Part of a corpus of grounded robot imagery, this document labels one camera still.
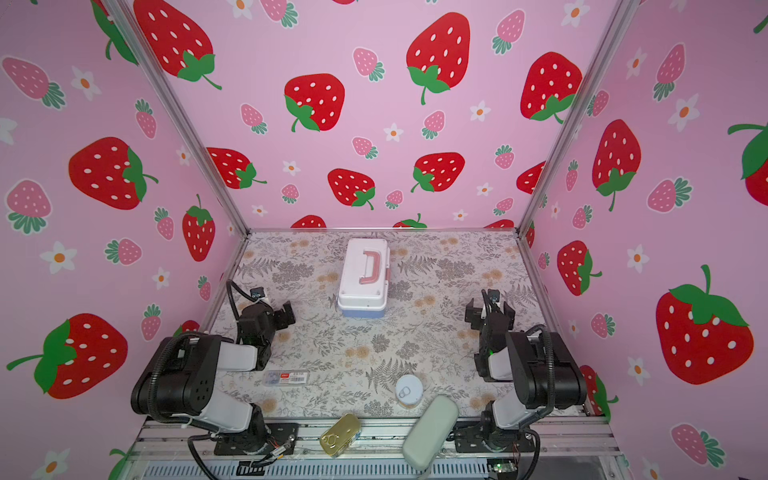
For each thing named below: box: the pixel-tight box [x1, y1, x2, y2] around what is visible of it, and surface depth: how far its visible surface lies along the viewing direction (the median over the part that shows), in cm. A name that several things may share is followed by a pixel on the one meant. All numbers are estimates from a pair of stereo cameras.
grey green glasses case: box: [402, 394, 459, 471], surface depth 74 cm
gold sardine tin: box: [319, 413, 362, 458], surface depth 73 cm
